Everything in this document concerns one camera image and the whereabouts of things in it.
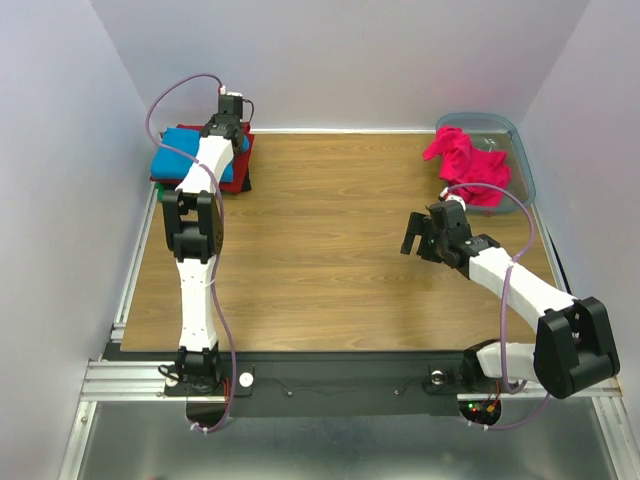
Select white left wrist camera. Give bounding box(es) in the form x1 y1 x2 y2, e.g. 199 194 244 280
218 86 243 98

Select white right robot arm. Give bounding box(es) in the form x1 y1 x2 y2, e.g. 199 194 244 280
400 200 620 399

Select red folded t-shirt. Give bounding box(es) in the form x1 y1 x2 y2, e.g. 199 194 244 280
152 124 255 194

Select black folded t-shirt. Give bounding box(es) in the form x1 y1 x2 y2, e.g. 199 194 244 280
241 170 252 193

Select clear plastic bin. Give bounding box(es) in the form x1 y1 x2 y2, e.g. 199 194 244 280
436 112 536 207

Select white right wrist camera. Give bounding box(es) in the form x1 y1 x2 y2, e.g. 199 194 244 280
438 187 466 210

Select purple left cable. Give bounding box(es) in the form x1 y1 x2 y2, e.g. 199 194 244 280
145 73 256 435

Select green folded t-shirt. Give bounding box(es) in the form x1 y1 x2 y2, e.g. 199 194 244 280
155 182 165 202

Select pink crumpled t-shirt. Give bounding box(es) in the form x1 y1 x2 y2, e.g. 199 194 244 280
423 126 511 208

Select purple cable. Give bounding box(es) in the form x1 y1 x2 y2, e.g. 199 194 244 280
447 182 551 432
145 73 256 435

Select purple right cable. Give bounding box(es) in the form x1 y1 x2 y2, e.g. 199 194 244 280
447 182 551 432

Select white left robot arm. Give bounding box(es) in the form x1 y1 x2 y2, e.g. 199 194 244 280
161 93 249 394

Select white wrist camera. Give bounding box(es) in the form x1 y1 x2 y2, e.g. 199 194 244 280
218 86 243 98
438 187 466 210

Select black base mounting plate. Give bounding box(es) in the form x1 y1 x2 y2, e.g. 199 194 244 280
164 349 521 419

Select blue t-shirt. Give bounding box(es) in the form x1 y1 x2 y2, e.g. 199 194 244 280
150 127 250 184

